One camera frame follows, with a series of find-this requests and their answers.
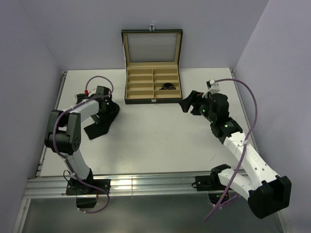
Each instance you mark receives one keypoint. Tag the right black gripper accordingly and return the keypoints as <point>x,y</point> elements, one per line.
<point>195,98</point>

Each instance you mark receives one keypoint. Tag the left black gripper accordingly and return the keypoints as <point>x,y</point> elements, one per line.
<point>112,108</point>

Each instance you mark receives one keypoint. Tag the black sock thin white stripes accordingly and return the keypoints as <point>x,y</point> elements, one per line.
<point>167,86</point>

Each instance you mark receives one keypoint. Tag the plain black sock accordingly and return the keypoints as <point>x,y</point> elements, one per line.
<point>99,127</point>

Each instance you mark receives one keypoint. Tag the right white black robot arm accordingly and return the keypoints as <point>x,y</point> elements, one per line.
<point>265,191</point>

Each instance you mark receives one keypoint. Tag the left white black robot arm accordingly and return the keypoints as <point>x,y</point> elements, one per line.
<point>63,134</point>

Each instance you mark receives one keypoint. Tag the striped sock with white toe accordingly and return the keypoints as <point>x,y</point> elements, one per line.
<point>80,97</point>

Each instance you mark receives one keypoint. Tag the black compartment box beige lining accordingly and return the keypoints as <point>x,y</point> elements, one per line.
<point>152,59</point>

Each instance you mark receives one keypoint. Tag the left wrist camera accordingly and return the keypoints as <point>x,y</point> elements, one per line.
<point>98,91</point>

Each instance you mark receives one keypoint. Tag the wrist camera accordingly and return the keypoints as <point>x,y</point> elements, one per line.
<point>98,91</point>
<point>213,87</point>

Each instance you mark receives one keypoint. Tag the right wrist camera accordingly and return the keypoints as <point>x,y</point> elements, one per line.
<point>213,87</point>

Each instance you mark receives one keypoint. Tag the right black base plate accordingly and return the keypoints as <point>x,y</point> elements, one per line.
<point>211,182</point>

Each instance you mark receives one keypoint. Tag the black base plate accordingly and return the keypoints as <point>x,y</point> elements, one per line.
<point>74,187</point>
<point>211,182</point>

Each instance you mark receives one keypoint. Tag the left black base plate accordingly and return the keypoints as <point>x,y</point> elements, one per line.
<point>74,187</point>

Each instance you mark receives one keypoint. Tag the aluminium rail frame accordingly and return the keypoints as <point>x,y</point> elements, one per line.
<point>150,149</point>

